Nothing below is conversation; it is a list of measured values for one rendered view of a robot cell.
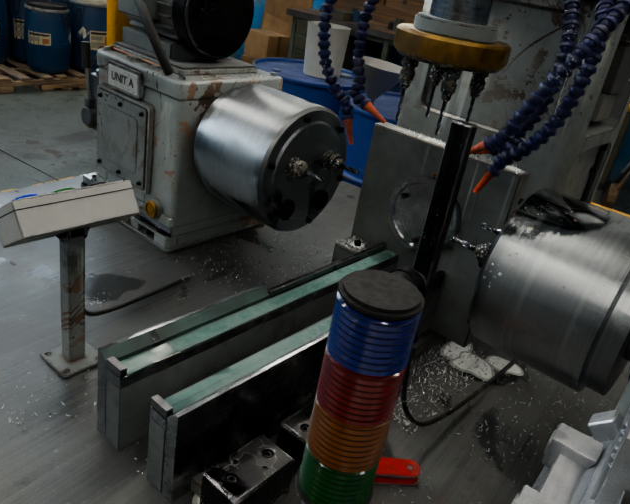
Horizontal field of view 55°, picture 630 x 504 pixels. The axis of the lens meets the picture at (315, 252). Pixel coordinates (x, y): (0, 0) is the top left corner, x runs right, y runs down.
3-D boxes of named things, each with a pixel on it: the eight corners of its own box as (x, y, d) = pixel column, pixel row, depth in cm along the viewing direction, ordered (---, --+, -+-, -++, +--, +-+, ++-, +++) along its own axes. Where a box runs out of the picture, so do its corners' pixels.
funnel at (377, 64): (362, 111, 276) (373, 53, 265) (408, 126, 265) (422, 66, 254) (331, 117, 256) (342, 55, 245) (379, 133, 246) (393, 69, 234)
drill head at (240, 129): (233, 168, 148) (244, 63, 137) (350, 225, 128) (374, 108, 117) (145, 185, 130) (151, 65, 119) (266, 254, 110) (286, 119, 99)
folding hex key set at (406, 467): (415, 469, 85) (418, 459, 84) (420, 487, 82) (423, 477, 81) (353, 464, 84) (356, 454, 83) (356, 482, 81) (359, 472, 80)
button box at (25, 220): (117, 222, 92) (106, 188, 92) (141, 212, 87) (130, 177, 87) (1, 248, 80) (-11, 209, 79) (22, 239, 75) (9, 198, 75)
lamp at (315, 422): (338, 407, 52) (348, 365, 50) (396, 448, 49) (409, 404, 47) (290, 440, 48) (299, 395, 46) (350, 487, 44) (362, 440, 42)
